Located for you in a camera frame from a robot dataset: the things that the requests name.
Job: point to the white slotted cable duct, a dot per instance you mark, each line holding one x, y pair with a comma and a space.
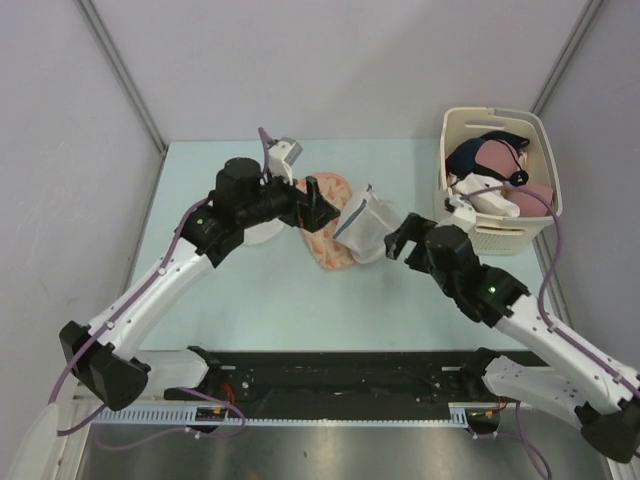
264, 415

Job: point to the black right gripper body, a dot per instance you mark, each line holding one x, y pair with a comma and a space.
418, 260

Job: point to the pink round mesh laundry bag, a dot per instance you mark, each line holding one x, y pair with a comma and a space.
262, 233

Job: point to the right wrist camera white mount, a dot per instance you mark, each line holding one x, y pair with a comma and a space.
460, 213

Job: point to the cream perforated plastic basket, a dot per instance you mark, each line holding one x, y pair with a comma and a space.
496, 235

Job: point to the white mesh laundry bag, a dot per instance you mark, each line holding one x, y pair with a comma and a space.
364, 223

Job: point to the pink bra with black straps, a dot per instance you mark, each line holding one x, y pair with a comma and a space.
533, 199

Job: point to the white garment in basket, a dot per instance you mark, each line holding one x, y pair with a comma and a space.
486, 195

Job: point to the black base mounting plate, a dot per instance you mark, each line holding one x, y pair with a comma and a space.
358, 380

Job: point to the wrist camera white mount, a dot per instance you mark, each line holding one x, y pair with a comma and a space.
282, 155
460, 213

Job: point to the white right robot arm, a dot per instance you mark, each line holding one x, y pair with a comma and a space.
585, 387

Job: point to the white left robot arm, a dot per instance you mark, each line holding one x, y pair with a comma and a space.
101, 355

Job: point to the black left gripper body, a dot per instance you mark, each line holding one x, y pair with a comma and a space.
278, 200

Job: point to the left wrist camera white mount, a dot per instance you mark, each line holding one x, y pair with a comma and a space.
282, 155

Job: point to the navy blue bra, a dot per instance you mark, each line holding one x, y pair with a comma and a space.
494, 154

